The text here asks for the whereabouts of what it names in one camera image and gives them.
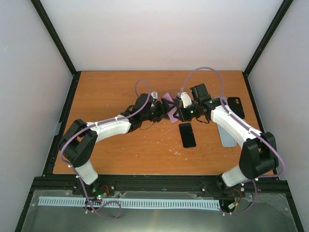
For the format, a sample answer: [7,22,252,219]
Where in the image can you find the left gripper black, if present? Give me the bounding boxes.
[141,99,176,122]

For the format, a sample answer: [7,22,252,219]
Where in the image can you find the purple-edged black smartphone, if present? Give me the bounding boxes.
[161,93,179,123]

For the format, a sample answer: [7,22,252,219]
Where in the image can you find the light blue phone case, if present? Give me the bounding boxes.
[217,125,237,147]

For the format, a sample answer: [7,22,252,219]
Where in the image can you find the black phone case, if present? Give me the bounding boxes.
[227,97,245,119]

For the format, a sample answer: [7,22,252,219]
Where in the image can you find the lilac phone case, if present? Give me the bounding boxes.
[215,97,227,105]

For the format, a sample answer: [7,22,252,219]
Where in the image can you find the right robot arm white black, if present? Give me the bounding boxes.
[174,84,279,194]

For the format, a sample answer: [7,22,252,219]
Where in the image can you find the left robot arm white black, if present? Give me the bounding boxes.
[58,93,169,195]

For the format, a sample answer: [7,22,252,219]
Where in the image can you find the small green circuit board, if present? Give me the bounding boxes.
[96,192,109,201]

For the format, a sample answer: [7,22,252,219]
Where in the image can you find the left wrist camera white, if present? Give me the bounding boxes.
[151,91,158,101]

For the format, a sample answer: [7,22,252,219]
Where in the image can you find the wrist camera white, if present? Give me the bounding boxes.
[177,92,192,108]
[151,91,158,101]

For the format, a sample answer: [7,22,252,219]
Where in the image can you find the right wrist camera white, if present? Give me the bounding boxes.
[177,92,192,108]

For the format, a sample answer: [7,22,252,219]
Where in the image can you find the left black frame post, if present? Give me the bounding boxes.
[30,0,78,76]

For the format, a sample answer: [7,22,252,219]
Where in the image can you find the black frame post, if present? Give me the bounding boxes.
[243,0,294,78]
[30,0,78,76]

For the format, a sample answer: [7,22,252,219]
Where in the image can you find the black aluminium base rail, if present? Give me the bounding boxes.
[30,174,291,198]

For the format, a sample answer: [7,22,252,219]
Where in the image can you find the light blue cable duct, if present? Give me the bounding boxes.
[37,196,220,211]

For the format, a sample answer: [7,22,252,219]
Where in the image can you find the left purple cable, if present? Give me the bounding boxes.
[59,79,151,219]

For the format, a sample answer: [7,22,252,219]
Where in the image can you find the right black frame post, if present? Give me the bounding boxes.
[243,0,294,78]

